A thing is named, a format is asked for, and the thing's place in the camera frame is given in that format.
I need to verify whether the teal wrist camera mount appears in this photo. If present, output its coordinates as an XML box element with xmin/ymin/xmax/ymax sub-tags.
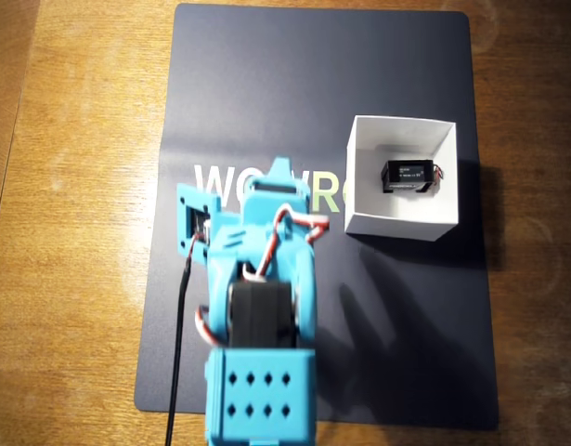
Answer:
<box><xmin>175</xmin><ymin>182</ymin><xmax>222</xmax><ymax>269</ymax></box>

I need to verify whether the white open cardboard box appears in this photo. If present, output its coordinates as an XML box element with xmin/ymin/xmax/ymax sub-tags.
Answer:
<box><xmin>344</xmin><ymin>114</ymin><xmax>461</xmax><ymax>242</ymax></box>

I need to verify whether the white red gripper servo wire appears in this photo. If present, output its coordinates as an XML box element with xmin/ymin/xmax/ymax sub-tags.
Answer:
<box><xmin>240</xmin><ymin>203</ymin><xmax>331</xmax><ymax>282</ymax></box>

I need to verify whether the dark mat with WOWRO print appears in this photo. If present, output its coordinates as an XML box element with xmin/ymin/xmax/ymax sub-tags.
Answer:
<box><xmin>134</xmin><ymin>3</ymin><xmax>500</xmax><ymax>431</ymax></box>

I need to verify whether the black camera cable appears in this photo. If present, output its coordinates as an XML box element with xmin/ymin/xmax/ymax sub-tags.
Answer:
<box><xmin>165</xmin><ymin>257</ymin><xmax>192</xmax><ymax>446</ymax></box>

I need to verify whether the white red arm servo wire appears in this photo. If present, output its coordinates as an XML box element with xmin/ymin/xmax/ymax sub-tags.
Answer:
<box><xmin>194</xmin><ymin>304</ymin><xmax>221</xmax><ymax>348</ymax></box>

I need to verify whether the black battery pack with wires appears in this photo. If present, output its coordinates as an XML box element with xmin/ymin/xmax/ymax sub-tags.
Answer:
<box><xmin>380</xmin><ymin>159</ymin><xmax>447</xmax><ymax>195</ymax></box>

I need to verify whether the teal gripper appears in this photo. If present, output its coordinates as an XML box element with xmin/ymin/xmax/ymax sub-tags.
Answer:
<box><xmin>207</xmin><ymin>156</ymin><xmax>318</xmax><ymax>290</ymax></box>

